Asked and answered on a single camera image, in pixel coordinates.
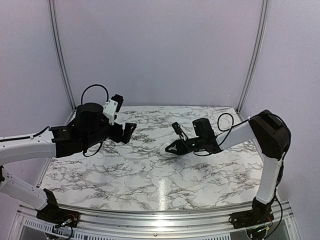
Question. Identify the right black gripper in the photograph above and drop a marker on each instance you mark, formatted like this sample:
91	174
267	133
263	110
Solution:
181	148

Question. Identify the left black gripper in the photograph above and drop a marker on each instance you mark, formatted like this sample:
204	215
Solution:
127	134

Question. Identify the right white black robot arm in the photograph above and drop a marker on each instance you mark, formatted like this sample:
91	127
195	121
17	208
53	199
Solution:
269	133

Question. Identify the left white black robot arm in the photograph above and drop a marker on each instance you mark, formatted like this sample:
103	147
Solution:
92	125

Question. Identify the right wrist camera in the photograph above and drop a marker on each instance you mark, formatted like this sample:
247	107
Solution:
178	130

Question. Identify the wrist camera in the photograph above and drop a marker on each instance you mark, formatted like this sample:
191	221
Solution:
111	107
178	130

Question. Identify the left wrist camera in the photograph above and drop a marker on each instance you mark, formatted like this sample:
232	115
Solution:
111	107

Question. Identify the aluminium front rail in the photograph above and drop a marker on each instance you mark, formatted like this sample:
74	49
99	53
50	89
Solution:
95	224

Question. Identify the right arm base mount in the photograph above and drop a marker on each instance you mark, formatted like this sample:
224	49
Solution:
259	213

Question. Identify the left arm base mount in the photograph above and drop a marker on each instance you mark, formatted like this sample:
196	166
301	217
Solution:
51	212

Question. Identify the right aluminium corner post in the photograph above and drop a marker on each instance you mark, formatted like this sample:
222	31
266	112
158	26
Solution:
255	54

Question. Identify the aluminium corner post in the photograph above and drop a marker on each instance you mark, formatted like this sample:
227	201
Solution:
255	54
59	53

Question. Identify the left aluminium corner post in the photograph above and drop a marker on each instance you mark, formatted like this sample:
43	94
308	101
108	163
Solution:
59	53

